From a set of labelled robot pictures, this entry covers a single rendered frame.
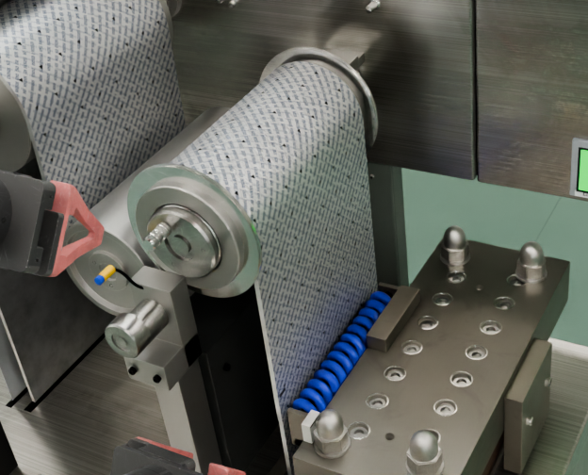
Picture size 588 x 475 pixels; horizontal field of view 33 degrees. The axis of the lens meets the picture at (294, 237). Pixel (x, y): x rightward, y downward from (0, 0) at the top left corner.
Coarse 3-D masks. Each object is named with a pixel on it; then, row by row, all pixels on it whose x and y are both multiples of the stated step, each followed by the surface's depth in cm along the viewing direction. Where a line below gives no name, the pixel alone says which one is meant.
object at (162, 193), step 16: (160, 192) 90; (176, 192) 89; (192, 192) 88; (144, 208) 93; (192, 208) 89; (208, 208) 88; (144, 224) 94; (224, 224) 88; (224, 240) 90; (240, 240) 90; (224, 256) 91; (240, 256) 90; (224, 272) 92; (208, 288) 95
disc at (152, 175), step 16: (144, 176) 91; (160, 176) 90; (176, 176) 89; (192, 176) 88; (208, 176) 88; (128, 192) 94; (144, 192) 93; (208, 192) 88; (224, 192) 88; (128, 208) 95; (224, 208) 89; (240, 208) 88; (240, 224) 89; (256, 240) 89; (256, 256) 90; (240, 272) 92; (256, 272) 91; (192, 288) 97; (224, 288) 95; (240, 288) 94
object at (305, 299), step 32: (352, 192) 107; (320, 224) 102; (352, 224) 109; (288, 256) 97; (320, 256) 104; (352, 256) 111; (256, 288) 93; (288, 288) 99; (320, 288) 105; (352, 288) 113; (288, 320) 100; (320, 320) 107; (288, 352) 101; (320, 352) 108; (288, 384) 103
